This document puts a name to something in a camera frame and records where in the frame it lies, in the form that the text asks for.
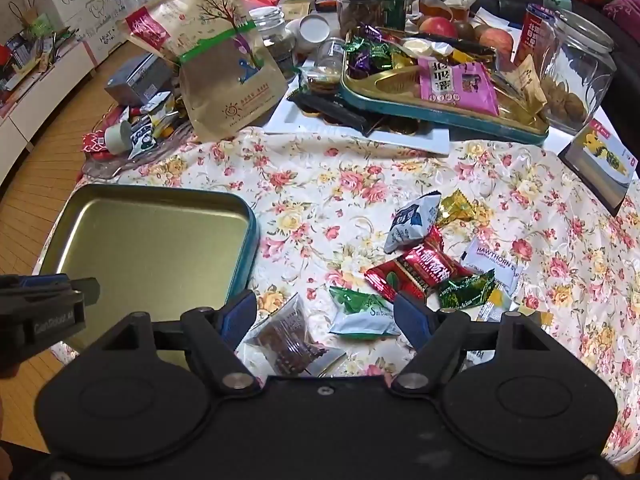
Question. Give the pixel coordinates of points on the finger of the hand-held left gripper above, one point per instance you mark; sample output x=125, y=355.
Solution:
x=85, y=291

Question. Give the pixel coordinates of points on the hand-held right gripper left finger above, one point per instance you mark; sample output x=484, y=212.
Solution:
x=240, y=317

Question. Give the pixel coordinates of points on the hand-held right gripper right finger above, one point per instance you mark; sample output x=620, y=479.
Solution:
x=410, y=320

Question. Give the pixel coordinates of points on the green white snack packet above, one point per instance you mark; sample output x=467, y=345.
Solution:
x=360, y=317

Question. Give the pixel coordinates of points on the red snack packet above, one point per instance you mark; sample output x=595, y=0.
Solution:
x=415, y=270

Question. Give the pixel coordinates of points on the clear brown cookie packet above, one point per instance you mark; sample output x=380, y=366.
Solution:
x=287, y=340

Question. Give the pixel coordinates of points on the green candy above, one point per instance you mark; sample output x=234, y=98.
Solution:
x=465, y=290

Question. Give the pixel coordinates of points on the teal tin tray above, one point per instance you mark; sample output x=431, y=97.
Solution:
x=150, y=245

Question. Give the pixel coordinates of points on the snack packets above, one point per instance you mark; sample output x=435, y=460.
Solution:
x=495, y=305

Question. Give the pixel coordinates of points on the blue white snack packet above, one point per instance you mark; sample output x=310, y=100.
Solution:
x=410, y=222

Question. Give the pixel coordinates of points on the gold candy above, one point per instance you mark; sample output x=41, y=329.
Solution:
x=455, y=207

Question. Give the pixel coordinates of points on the yellow candy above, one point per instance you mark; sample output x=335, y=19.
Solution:
x=542, y=317

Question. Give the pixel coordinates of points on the floral tablecloth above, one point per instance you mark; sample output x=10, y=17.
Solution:
x=340, y=200

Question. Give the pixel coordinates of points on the clear glass plate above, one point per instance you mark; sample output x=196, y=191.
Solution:
x=150, y=157

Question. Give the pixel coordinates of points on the white tape roll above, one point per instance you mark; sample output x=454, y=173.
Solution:
x=117, y=137

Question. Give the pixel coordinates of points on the small white blue carton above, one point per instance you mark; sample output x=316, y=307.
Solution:
x=142, y=135

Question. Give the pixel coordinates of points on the white tray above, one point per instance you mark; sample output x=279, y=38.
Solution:
x=425, y=140

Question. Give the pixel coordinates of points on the white cabinet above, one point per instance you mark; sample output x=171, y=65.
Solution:
x=30, y=105

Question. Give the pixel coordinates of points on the grey box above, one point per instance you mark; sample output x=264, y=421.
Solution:
x=137, y=80

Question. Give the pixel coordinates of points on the black snack packet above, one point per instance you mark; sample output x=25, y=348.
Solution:
x=330, y=109

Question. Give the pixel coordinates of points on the teal tin of sweets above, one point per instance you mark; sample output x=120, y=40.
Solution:
x=395, y=87

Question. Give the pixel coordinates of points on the brown paper bag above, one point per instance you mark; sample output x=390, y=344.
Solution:
x=225, y=85

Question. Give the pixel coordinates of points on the pink snack packet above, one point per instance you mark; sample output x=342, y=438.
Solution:
x=455, y=87

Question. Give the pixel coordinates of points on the clear cracker packet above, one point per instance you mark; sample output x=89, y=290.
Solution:
x=320, y=80

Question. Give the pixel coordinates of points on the yellow print box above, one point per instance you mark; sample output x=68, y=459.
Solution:
x=600, y=155

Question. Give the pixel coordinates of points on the beige snack packet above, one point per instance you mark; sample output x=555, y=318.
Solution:
x=527, y=87

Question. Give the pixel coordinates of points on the clear plastic cup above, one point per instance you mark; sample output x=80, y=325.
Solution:
x=329, y=52

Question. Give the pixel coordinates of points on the white lid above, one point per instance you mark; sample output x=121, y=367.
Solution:
x=315, y=30

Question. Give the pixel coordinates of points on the tall red white packet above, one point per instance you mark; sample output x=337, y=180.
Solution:
x=535, y=35

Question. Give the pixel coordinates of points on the glass jar with nuts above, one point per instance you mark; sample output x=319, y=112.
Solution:
x=357, y=12

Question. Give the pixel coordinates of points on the green drink can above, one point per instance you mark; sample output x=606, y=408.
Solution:
x=391, y=5

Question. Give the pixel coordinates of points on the glass cookie jar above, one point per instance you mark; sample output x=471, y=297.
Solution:
x=585, y=55

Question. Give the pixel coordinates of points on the pink cushion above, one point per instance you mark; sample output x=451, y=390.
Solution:
x=625, y=7

